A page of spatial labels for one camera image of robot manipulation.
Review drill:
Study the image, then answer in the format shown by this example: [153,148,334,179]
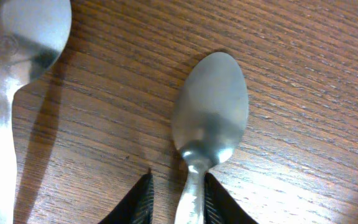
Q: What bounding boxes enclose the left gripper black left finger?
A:
[99,169,154,224]

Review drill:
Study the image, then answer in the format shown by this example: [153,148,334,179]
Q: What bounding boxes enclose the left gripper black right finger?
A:
[204,172,257,224]

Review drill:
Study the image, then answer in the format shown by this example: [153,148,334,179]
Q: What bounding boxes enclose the small metal teaspoon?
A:
[0,0,72,223]
[172,52,249,223]

